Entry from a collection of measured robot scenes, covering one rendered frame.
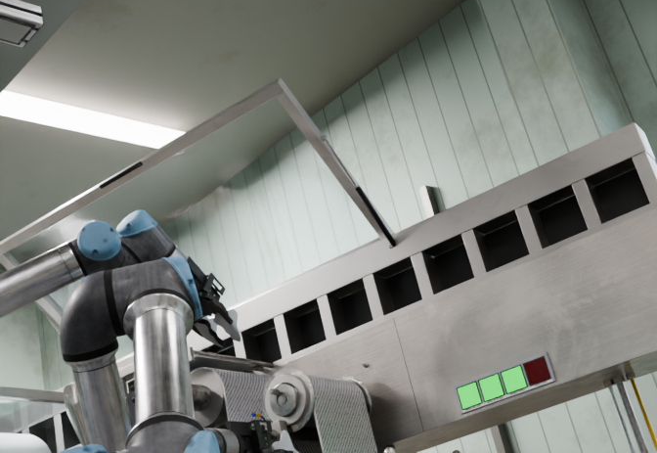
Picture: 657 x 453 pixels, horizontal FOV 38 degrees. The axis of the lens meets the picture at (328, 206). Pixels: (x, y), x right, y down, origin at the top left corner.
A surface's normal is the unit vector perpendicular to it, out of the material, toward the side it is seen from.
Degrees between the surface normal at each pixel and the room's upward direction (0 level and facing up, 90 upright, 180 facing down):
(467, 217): 90
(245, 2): 180
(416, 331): 90
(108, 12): 180
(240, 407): 92
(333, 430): 90
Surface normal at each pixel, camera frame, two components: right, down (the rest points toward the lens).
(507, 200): -0.55, -0.22
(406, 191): -0.71, -0.14
